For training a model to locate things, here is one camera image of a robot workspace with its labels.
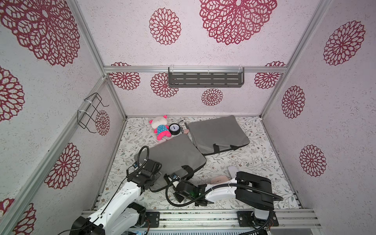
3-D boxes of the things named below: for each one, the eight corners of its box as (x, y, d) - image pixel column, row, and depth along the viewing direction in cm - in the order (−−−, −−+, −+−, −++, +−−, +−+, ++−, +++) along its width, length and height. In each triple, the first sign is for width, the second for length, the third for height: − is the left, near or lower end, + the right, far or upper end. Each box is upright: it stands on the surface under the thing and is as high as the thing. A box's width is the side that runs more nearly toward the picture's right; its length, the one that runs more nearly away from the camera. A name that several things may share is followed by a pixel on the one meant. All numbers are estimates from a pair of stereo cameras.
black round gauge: (169, 134, 111) (168, 131, 108) (170, 126, 116) (169, 123, 113) (179, 134, 111) (179, 131, 108) (180, 126, 116) (179, 123, 113)
